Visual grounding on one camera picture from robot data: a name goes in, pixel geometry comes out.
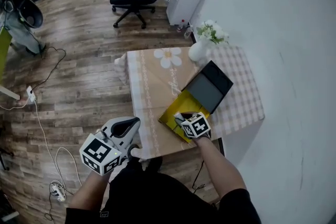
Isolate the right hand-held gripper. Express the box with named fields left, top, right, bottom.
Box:
left=173, top=111, right=212, bottom=140

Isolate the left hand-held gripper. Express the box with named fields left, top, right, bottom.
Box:
left=79, top=116, right=141, bottom=176

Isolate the yellow box with black lid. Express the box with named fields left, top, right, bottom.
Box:
left=157, top=60, right=235, bottom=144

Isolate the person's left forearm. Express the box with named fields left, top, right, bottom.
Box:
left=68, top=170, right=113, bottom=211

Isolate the person's right forearm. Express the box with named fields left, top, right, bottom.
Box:
left=193, top=137, right=248, bottom=199

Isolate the white power strip with plugs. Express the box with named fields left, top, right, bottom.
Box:
left=49, top=182, right=67, bottom=202

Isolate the beige checked flower tablecloth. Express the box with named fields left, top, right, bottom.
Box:
left=113, top=46, right=266, bottom=160

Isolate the person's black clothing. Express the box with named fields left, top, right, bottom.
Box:
left=65, top=156, right=263, bottom=224

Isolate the white flower bunch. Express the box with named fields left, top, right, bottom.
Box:
left=196, top=19, right=230, bottom=46

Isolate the green desk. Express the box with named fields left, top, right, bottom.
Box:
left=0, top=26, right=21, bottom=101

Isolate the white floor cable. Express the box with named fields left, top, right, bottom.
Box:
left=0, top=101, right=83, bottom=192

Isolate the black floor cable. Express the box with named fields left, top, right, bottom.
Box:
left=30, top=46, right=67, bottom=94

